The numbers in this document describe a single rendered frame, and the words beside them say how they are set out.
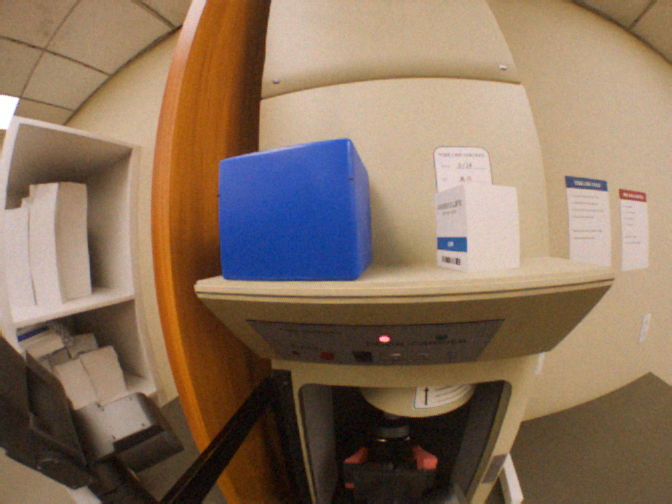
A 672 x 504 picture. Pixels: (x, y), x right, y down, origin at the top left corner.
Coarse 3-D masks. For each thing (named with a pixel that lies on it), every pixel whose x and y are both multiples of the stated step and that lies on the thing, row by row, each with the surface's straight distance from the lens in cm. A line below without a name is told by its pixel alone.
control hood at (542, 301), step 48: (240, 288) 19; (288, 288) 17; (336, 288) 16; (384, 288) 16; (432, 288) 16; (480, 288) 16; (528, 288) 18; (576, 288) 20; (240, 336) 26; (528, 336) 25
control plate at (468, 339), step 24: (264, 336) 24; (288, 336) 22; (312, 336) 21; (336, 336) 21; (360, 336) 20; (408, 336) 20; (432, 336) 20; (456, 336) 21; (480, 336) 22; (312, 360) 27; (336, 360) 26; (384, 360) 25; (408, 360) 25; (432, 360) 26; (456, 360) 26
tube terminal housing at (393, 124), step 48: (288, 96) 34; (336, 96) 32; (384, 96) 31; (432, 96) 31; (480, 96) 33; (288, 144) 31; (384, 144) 28; (432, 144) 29; (480, 144) 30; (528, 144) 32; (384, 192) 27; (432, 192) 27; (528, 192) 31; (384, 240) 27; (432, 240) 27; (528, 240) 30; (336, 384) 32; (384, 384) 31; (432, 384) 32; (528, 384) 36; (480, 480) 47
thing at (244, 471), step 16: (240, 416) 25; (272, 416) 32; (224, 432) 24; (256, 432) 29; (272, 432) 33; (208, 448) 22; (240, 448) 26; (256, 448) 29; (272, 448) 33; (192, 464) 21; (240, 464) 26; (256, 464) 30; (272, 464) 34; (224, 480) 24; (240, 480) 27; (256, 480) 30; (272, 480) 35; (288, 480) 41; (176, 496) 20; (208, 496) 23; (224, 496) 25; (240, 496) 28; (256, 496) 31; (272, 496) 36; (288, 496) 43
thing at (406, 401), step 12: (468, 384) 39; (372, 396) 38; (384, 396) 36; (396, 396) 36; (408, 396) 35; (420, 396) 35; (432, 396) 35; (444, 396) 36; (456, 396) 37; (468, 396) 39; (384, 408) 37; (396, 408) 36; (408, 408) 36; (420, 408) 35; (432, 408) 36; (444, 408) 36
